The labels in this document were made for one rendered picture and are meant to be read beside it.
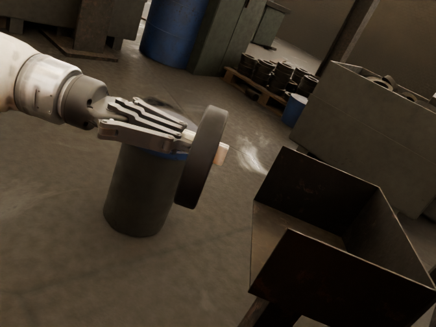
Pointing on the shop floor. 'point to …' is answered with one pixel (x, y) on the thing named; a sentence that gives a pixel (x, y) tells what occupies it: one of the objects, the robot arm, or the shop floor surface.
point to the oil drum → (172, 30)
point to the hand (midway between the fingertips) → (203, 147)
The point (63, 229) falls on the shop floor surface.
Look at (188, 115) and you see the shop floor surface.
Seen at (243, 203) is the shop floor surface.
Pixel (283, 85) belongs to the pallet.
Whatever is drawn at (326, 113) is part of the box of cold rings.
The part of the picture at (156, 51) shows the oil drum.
